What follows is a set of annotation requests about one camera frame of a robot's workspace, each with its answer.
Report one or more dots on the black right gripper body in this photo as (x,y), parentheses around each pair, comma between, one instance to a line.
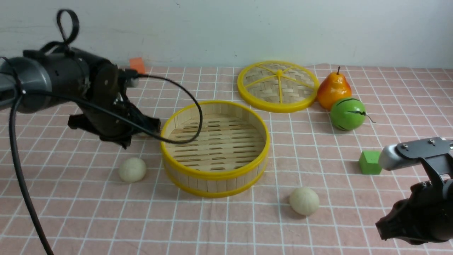
(424,217)

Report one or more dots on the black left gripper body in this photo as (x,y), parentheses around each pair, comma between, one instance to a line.
(108,91)

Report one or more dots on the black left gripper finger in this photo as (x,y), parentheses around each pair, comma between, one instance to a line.
(80,121)
(149,123)

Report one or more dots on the white bun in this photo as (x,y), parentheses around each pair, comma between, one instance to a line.
(132,170)
(304,201)

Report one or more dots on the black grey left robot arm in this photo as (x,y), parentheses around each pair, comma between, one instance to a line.
(63,72)

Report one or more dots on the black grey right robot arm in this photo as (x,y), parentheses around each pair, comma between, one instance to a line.
(427,215)

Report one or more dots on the yellow bamboo steamer tray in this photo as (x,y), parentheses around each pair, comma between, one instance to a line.
(228,157)

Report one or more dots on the yellow bamboo steamer lid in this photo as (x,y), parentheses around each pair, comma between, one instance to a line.
(277,86)

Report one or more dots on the orange cube block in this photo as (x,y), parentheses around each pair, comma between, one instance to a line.
(137,64)

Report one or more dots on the pink checkered tablecloth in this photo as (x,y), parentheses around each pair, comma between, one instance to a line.
(86,209)

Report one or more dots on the green cube block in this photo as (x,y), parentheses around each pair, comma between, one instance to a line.
(368,162)

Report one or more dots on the green toy watermelon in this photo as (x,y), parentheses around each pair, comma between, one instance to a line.
(348,114)

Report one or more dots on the orange yellow toy pear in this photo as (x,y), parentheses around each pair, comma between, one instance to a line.
(334,87)

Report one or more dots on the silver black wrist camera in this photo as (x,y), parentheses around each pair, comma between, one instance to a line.
(431,152)

